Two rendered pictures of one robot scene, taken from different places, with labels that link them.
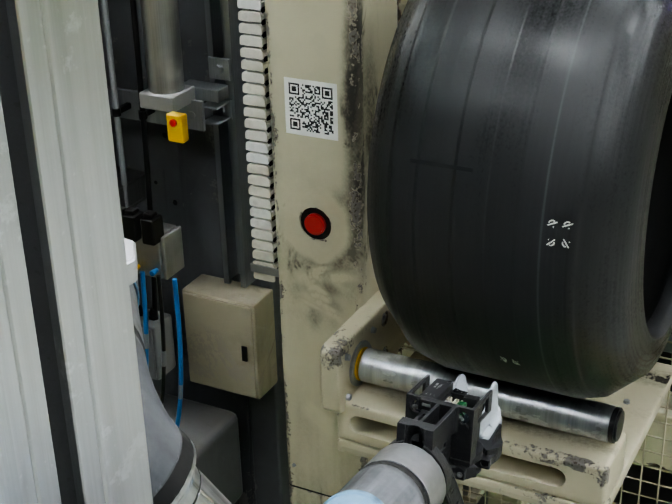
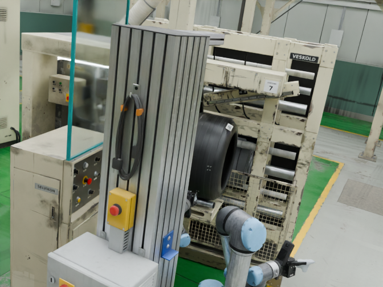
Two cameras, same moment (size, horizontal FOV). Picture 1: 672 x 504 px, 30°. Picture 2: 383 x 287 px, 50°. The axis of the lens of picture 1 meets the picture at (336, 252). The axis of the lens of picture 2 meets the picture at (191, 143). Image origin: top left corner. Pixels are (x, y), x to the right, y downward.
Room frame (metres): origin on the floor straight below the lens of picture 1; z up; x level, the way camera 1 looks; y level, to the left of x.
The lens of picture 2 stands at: (-1.13, 0.39, 2.11)
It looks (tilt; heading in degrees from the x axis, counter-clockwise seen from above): 18 degrees down; 348
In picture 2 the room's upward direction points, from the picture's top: 8 degrees clockwise
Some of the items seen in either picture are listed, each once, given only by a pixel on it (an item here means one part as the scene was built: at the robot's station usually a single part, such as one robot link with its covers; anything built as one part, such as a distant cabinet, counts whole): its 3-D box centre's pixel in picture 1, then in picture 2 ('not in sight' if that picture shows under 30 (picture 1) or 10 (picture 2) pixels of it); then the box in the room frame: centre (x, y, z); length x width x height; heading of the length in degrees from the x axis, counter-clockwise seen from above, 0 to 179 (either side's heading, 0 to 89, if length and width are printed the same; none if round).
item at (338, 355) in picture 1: (396, 313); not in sight; (1.54, -0.08, 0.90); 0.40 x 0.03 x 0.10; 152
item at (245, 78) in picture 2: not in sight; (240, 77); (1.66, -0.49, 1.71); 0.61 x 0.25 x 0.15; 62
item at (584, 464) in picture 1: (477, 435); (187, 207); (1.33, -0.17, 0.84); 0.36 x 0.09 x 0.06; 62
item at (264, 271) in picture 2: not in sight; (259, 274); (0.32, -0.31, 1.04); 0.11 x 0.08 x 0.09; 117
